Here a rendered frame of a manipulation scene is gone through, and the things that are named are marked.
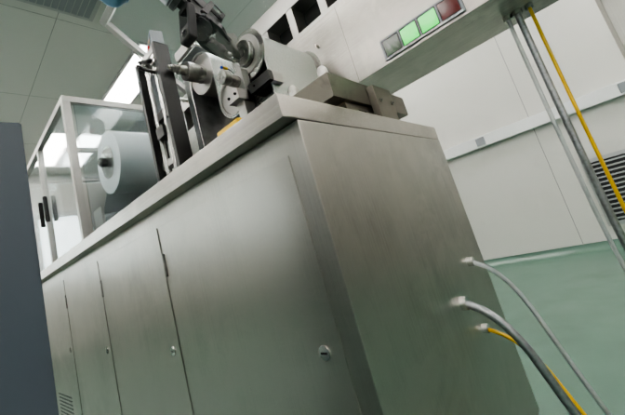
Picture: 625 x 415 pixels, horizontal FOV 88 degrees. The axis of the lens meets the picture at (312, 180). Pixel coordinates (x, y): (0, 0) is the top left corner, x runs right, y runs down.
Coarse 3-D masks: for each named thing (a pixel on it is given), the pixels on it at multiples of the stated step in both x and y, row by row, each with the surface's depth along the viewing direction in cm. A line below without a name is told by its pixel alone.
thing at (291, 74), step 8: (272, 64) 92; (280, 64) 95; (288, 64) 98; (280, 72) 94; (288, 72) 97; (296, 72) 100; (304, 72) 103; (288, 80) 95; (296, 80) 98; (304, 80) 102; (312, 80) 105; (280, 88) 91
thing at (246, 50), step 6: (240, 42) 94; (246, 42) 92; (240, 48) 94; (246, 48) 92; (252, 48) 92; (240, 54) 94; (246, 54) 92; (252, 54) 92; (240, 60) 94; (246, 60) 92; (252, 60) 93; (240, 66) 94; (246, 66) 94
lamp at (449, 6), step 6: (444, 0) 90; (450, 0) 89; (456, 0) 88; (438, 6) 91; (444, 6) 90; (450, 6) 89; (456, 6) 88; (444, 12) 90; (450, 12) 89; (444, 18) 90
